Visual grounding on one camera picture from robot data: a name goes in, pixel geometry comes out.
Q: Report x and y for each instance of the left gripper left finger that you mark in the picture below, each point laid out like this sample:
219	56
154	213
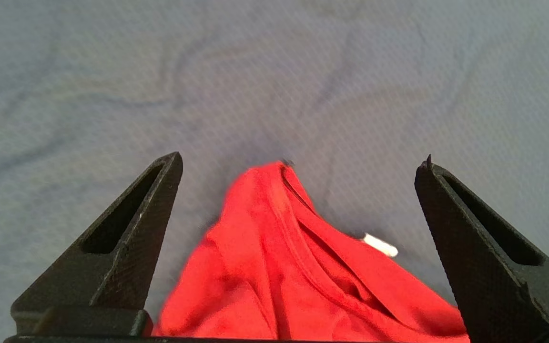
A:
112	276

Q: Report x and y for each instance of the red T-shirt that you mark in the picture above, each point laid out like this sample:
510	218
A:
274	276

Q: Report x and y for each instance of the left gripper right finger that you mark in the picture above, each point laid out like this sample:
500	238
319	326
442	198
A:
484	276

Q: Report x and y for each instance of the blue-grey bed sheet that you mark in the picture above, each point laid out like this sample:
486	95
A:
274	71

